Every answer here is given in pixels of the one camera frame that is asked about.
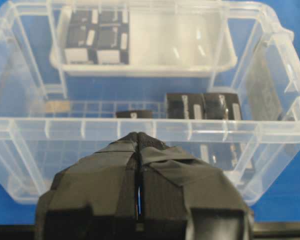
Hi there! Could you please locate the small black flat box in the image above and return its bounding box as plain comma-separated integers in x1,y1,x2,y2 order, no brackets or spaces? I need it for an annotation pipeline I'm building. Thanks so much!
115,110,153,119

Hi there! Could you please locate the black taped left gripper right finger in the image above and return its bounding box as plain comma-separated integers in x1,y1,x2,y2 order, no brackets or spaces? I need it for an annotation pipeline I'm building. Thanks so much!
137,132,254,240

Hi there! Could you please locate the black box in tray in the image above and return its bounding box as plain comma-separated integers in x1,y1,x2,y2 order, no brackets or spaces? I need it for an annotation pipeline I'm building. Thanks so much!
64,10,98,65
96,10,130,65

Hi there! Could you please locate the clear plastic storage case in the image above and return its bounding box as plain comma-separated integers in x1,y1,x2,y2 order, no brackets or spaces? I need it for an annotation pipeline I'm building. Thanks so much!
0,0,300,205

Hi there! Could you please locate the black box in case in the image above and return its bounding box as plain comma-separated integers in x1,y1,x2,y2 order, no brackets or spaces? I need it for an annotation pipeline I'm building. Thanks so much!
202,92,242,121
165,92,205,120

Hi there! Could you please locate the clear plastic inner tray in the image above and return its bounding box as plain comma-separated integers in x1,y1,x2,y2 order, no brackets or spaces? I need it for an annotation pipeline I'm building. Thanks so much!
49,0,238,77

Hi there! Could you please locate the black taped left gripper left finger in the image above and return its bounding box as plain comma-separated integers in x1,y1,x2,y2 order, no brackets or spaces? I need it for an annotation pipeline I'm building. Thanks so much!
34,132,137,240

